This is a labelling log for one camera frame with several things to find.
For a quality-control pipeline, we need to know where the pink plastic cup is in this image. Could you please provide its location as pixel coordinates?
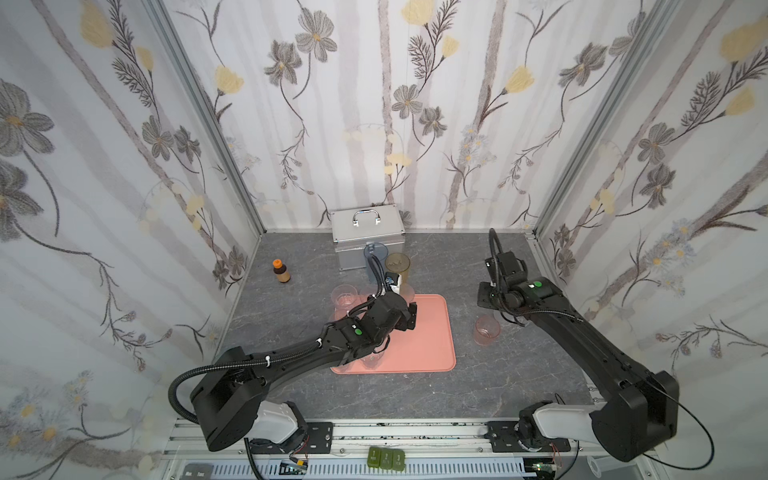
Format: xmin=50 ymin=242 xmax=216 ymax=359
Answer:
xmin=473 ymin=315 xmax=501 ymax=346

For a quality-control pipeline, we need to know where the frosted white cup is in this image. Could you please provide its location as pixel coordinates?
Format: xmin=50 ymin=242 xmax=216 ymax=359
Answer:
xmin=399 ymin=284 xmax=415 ymax=303

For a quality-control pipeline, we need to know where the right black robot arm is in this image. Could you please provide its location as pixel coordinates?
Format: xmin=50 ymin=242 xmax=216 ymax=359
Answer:
xmin=478 ymin=252 xmax=685 ymax=462

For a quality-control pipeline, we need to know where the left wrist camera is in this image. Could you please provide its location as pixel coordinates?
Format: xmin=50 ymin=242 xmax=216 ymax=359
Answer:
xmin=385 ymin=272 xmax=402 ymax=293

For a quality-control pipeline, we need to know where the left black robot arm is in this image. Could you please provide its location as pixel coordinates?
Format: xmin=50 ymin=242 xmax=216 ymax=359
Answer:
xmin=167 ymin=291 xmax=418 ymax=452

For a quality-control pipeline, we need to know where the silver aluminium case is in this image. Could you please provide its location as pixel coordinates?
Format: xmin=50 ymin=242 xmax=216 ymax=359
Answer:
xmin=330 ymin=205 xmax=405 ymax=271

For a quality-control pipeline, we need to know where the yellow plastic tumbler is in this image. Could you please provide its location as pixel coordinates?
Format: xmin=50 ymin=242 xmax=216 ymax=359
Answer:
xmin=385 ymin=252 xmax=411 ymax=284

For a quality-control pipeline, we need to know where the clear glass five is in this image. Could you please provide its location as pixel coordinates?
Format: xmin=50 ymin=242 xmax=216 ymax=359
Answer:
xmin=360 ymin=352 xmax=384 ymax=370

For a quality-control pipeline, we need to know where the brown bottle orange cap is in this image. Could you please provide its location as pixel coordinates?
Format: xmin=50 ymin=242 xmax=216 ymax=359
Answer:
xmin=272 ymin=259 xmax=291 ymax=283

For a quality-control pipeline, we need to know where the pink plastic tray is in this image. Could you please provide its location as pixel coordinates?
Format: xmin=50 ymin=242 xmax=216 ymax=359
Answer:
xmin=332 ymin=294 xmax=456 ymax=375

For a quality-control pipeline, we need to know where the clear glass one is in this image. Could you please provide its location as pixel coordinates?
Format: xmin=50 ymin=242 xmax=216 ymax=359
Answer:
xmin=331 ymin=284 xmax=359 ymax=312

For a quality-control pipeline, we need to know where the blue plastic tumbler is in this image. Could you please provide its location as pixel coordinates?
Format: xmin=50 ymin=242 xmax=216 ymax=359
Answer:
xmin=363 ymin=242 xmax=389 ymax=284

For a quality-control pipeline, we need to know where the green terminal block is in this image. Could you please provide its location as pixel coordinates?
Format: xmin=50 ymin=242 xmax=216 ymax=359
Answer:
xmin=366 ymin=446 xmax=406 ymax=472

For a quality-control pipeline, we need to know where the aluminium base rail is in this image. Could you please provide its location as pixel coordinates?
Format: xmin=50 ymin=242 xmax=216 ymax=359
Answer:
xmin=161 ymin=418 xmax=661 ymax=480

